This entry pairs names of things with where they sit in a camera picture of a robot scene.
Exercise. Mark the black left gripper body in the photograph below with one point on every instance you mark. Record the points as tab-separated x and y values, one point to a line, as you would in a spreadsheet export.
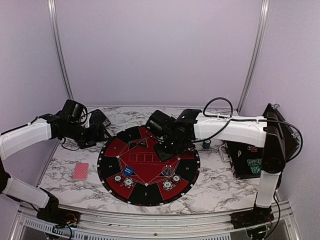
83	137

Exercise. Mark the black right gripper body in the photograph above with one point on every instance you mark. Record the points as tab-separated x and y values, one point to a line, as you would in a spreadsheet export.
172	148

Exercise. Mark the blue white chip stack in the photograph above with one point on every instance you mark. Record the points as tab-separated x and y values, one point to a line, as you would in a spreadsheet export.
206	144

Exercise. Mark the red brown poker chip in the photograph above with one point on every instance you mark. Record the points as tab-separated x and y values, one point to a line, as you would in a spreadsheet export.
117	178
176	179

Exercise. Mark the blue small blind button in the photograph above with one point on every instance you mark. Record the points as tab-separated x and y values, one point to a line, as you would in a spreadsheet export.
128	171

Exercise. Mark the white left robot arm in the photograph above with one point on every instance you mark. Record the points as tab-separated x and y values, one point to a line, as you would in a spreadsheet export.
15	140

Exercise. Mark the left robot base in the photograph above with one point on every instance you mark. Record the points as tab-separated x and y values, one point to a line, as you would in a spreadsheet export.
59	216

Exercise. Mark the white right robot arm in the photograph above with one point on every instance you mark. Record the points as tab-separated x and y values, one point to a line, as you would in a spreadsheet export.
194	126

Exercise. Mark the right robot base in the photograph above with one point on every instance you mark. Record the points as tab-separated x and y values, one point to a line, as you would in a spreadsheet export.
255	220

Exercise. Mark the black floral box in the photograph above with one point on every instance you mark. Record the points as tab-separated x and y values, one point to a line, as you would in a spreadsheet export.
98	121

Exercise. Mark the clear round dealer button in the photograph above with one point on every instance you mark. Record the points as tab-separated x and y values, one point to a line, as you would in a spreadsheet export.
167	171

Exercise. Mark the red playing card deck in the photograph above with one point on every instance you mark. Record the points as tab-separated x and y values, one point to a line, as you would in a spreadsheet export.
80	171

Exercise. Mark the round red black poker mat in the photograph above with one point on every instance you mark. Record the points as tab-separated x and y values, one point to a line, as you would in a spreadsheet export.
122	151

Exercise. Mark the black poker chip case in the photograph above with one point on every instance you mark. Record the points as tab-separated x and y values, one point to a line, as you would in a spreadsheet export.
281	146

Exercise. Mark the left aluminium frame post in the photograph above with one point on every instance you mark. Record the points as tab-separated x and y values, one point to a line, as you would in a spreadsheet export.
59	48

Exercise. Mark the aluminium frame post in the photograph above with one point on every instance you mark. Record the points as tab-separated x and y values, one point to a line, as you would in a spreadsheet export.
59	48
257	46

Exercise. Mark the right aluminium frame post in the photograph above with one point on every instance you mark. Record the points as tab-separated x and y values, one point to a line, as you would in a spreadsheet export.
257	46

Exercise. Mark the aluminium front rail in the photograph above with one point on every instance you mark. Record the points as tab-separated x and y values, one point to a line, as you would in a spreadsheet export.
103	225

